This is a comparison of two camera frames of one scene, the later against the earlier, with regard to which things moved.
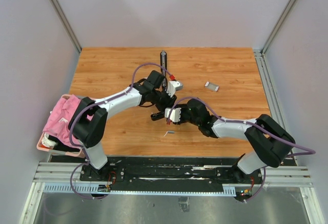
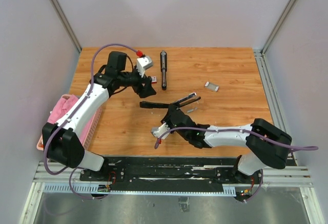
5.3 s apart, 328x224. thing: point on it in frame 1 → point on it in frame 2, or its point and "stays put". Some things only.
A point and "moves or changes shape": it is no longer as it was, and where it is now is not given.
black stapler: x=163 y=63 stays put
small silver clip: x=211 y=86 stays put
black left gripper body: x=162 y=100 → x=135 y=80
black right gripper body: x=185 y=116 → x=167 y=119
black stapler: x=157 y=116 moves or changes shape
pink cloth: x=57 y=121 stays put
